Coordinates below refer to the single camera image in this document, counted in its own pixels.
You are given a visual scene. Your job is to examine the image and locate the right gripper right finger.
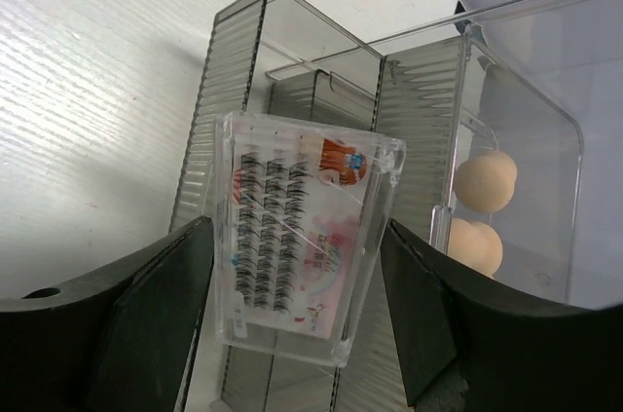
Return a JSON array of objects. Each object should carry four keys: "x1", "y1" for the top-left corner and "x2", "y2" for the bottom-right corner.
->
[{"x1": 382, "y1": 221, "x2": 622, "y2": 411}]

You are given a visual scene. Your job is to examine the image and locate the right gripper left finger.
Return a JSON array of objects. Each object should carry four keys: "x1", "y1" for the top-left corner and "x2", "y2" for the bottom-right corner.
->
[{"x1": 1, "y1": 216, "x2": 214, "y2": 411}]

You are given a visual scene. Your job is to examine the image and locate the clear false eyelash case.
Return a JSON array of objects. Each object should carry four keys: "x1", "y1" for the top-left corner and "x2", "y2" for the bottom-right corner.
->
[{"x1": 213, "y1": 112, "x2": 407, "y2": 367}]

